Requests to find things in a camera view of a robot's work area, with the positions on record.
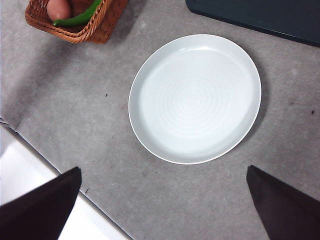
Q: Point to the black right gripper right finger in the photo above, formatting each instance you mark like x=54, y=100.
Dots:
x=292, y=212

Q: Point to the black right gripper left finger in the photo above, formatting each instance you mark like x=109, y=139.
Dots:
x=42, y=212

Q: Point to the round white plate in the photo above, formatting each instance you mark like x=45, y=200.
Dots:
x=195, y=100

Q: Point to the brown wicker basket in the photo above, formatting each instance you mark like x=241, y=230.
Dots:
x=100, y=27

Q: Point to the green cucumber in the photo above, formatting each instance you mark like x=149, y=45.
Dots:
x=77, y=18

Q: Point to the black cutting board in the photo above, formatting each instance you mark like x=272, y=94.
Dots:
x=262, y=15

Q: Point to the beige egg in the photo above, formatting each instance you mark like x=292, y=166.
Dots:
x=58, y=8

